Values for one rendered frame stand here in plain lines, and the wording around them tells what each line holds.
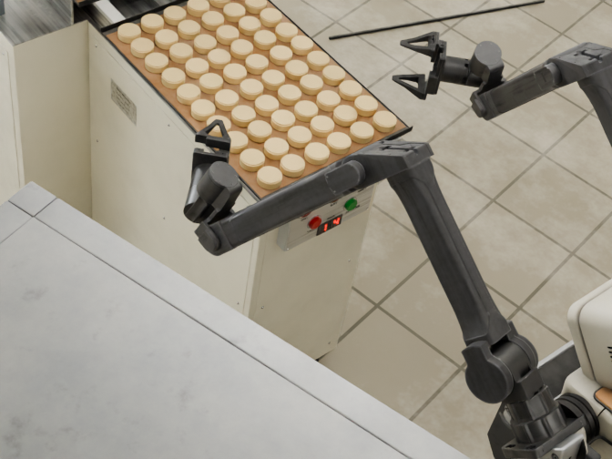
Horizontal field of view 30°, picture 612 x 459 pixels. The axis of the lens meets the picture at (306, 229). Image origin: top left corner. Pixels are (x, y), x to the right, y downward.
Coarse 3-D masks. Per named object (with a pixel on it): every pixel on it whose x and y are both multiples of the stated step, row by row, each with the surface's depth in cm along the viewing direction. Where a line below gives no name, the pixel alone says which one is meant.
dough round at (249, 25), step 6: (240, 18) 259; (246, 18) 259; (252, 18) 259; (240, 24) 257; (246, 24) 257; (252, 24) 258; (258, 24) 258; (240, 30) 258; (246, 30) 257; (252, 30) 257; (258, 30) 258
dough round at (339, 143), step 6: (336, 132) 238; (330, 138) 236; (336, 138) 237; (342, 138) 237; (348, 138) 237; (330, 144) 236; (336, 144) 236; (342, 144) 236; (348, 144) 236; (330, 150) 237; (336, 150) 236; (342, 150) 236; (348, 150) 237
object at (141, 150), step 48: (144, 0) 271; (96, 48) 267; (96, 96) 278; (144, 96) 256; (96, 144) 291; (144, 144) 267; (192, 144) 246; (96, 192) 305; (144, 192) 279; (144, 240) 291; (192, 240) 267; (336, 240) 262; (240, 288) 257; (288, 288) 263; (336, 288) 280; (288, 336) 280; (336, 336) 300
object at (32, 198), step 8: (32, 184) 99; (16, 192) 98; (24, 192) 98; (32, 192) 98; (40, 192) 98; (48, 192) 98; (8, 200) 97; (16, 200) 97; (24, 200) 97; (32, 200) 97; (40, 200) 97; (48, 200) 98; (24, 208) 97; (32, 208) 97; (40, 208) 97; (32, 216) 96
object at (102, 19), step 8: (104, 0) 260; (88, 8) 264; (96, 8) 260; (104, 8) 258; (112, 8) 259; (96, 16) 262; (104, 16) 259; (112, 16) 257; (120, 16) 257; (104, 24) 260
